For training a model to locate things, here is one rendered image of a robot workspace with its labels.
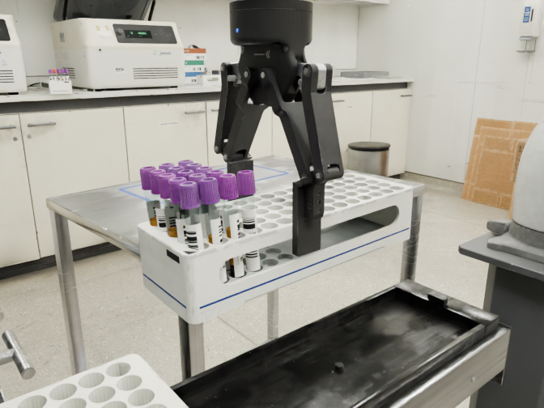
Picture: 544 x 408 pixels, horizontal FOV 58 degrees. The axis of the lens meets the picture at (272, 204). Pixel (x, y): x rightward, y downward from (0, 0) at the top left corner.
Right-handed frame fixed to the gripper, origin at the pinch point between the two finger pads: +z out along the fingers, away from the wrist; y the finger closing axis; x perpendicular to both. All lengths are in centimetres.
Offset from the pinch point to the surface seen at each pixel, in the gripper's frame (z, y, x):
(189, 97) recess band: 8, 223, -116
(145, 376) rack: 5.3, -9.3, 18.3
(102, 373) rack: 5.3, -7.2, 20.5
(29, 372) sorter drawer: 17.0, 14.3, 21.7
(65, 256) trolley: 21, 55, 6
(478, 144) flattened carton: 48, 152, -324
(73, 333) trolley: 38, 55, 7
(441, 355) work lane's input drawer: 10.3, -16.6, -6.4
